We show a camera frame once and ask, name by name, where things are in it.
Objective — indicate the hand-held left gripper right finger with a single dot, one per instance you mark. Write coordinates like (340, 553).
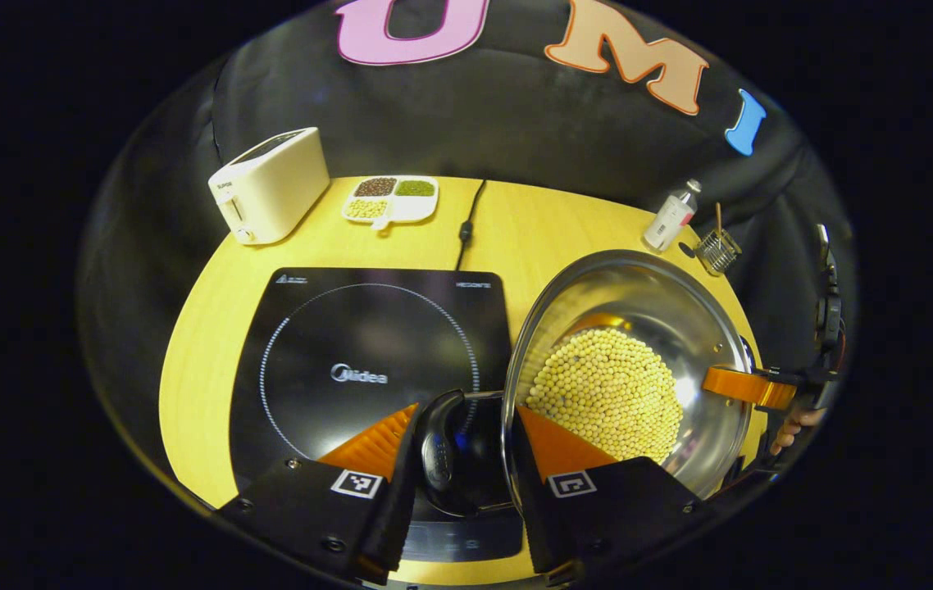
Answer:
(532, 508)

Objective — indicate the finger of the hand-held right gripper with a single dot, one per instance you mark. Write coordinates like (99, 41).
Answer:
(745, 385)

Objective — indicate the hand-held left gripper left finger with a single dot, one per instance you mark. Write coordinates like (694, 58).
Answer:
(397, 508)

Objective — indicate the stainless steel pot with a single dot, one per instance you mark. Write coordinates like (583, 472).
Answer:
(639, 295)

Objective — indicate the black induction cooktop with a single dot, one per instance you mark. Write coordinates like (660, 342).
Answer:
(352, 328)

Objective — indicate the glass cup with stick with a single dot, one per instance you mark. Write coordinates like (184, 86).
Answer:
(718, 252)

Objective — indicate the pile of yellow soybeans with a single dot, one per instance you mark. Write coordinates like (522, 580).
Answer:
(606, 393)

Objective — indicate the clear plastic bottle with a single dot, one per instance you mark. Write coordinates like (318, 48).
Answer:
(670, 217)

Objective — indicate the white divided bean dish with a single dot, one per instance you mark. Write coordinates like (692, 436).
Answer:
(393, 205)

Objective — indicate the white toaster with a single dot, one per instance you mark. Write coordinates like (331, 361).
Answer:
(270, 192)

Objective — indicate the black backdrop cloth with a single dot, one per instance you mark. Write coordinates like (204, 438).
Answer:
(516, 131)

